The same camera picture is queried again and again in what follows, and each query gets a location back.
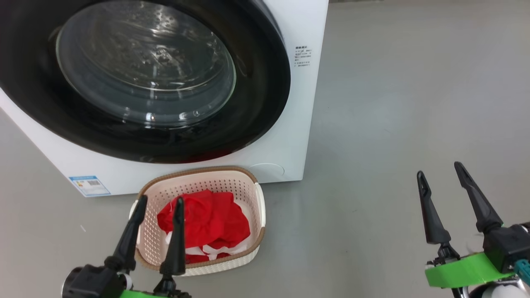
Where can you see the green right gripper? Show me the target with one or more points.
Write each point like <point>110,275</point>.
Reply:
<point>463,271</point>

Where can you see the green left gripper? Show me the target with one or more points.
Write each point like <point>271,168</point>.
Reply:
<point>165,291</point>

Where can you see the red and white garment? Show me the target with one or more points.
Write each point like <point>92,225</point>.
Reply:
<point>211,219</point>

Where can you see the glass washing machine door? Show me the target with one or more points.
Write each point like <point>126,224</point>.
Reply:
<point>256,103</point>

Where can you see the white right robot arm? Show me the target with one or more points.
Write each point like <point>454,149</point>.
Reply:
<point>501,289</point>

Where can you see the cream basket with brown rim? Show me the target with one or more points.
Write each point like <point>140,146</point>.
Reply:
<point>248,194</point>

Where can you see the white front-load washing machine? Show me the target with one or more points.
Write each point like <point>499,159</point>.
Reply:
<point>298,124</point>

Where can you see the blue energy label sticker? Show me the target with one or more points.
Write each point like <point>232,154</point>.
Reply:
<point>90,186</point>

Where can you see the small printed text label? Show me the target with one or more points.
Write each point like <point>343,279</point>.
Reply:
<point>303,56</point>

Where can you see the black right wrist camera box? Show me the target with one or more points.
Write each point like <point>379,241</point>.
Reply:
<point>509,246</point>

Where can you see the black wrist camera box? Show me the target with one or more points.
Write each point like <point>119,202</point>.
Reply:
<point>91,283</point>
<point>509,246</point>

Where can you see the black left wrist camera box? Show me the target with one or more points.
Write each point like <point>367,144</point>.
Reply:
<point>91,283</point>

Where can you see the teal right camera connector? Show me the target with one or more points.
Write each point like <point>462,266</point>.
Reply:
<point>522,271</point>

